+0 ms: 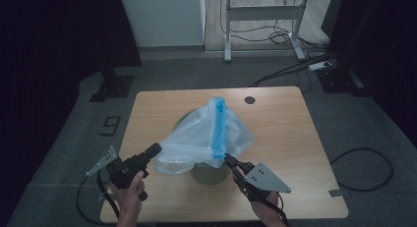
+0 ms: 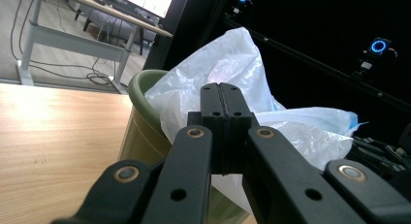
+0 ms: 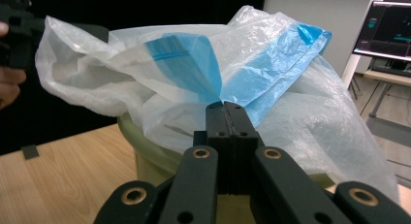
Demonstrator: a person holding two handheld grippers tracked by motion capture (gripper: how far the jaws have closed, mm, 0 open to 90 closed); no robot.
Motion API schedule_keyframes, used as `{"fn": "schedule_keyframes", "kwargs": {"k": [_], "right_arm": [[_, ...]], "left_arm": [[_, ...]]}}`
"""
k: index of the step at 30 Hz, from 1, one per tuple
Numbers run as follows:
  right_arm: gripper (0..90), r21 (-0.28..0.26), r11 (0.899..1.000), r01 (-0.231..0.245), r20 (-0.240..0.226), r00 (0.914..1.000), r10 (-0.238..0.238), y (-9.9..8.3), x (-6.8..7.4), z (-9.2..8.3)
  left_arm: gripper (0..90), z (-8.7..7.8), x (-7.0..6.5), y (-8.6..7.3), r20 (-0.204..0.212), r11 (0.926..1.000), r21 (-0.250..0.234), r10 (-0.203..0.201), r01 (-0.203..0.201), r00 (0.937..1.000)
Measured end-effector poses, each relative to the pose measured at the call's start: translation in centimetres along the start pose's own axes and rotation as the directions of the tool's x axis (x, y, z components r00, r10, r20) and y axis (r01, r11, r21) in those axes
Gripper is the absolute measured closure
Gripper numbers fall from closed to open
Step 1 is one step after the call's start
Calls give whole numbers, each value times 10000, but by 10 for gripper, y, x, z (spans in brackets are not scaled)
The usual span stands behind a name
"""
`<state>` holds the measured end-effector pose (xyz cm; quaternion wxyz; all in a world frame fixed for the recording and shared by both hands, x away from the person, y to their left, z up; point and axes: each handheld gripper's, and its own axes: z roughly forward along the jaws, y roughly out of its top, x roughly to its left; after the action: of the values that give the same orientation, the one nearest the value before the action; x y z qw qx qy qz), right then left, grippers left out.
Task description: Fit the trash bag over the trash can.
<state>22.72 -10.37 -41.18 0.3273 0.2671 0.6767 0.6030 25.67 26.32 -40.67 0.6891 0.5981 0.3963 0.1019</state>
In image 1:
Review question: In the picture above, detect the person's right hand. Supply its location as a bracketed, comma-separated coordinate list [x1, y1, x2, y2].
[250, 192, 286, 221]

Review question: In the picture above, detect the black stand base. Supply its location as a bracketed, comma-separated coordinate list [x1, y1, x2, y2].
[89, 68, 136, 103]
[316, 67, 372, 97]

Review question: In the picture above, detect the black looped floor cable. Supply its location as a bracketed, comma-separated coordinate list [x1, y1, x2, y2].
[328, 147, 394, 193]

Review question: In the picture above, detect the person's left hand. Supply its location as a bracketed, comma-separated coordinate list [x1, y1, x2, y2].
[109, 170, 147, 218]

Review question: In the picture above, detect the white metal desk frame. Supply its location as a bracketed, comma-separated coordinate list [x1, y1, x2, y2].
[220, 0, 311, 63]

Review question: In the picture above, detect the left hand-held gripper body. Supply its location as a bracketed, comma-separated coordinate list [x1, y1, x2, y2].
[86, 145, 151, 190]

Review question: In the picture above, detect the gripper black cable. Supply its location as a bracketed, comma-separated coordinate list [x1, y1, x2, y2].
[257, 192, 292, 227]
[76, 170, 121, 226]

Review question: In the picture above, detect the dark curtain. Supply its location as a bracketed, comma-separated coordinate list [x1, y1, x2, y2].
[0, 0, 143, 100]
[321, 0, 417, 146]

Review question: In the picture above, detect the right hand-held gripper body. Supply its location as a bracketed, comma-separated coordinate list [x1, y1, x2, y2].
[232, 161, 292, 202]

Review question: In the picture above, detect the white plastic bag blue band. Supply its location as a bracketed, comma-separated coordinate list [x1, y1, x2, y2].
[153, 96, 256, 176]

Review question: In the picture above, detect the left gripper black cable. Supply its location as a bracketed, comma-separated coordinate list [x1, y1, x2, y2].
[76, 170, 121, 226]

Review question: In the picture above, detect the white power strip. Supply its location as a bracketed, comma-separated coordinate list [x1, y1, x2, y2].
[308, 60, 332, 72]

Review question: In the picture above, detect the green plastic bin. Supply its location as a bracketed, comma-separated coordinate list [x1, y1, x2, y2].
[173, 108, 231, 186]

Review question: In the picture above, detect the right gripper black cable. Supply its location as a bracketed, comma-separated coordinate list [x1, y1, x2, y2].
[257, 192, 292, 227]

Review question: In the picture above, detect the white cabinet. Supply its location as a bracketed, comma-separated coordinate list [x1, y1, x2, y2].
[118, 0, 207, 48]

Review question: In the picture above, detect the tangle of black cables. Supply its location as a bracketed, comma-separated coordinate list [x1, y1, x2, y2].
[218, 0, 337, 88]

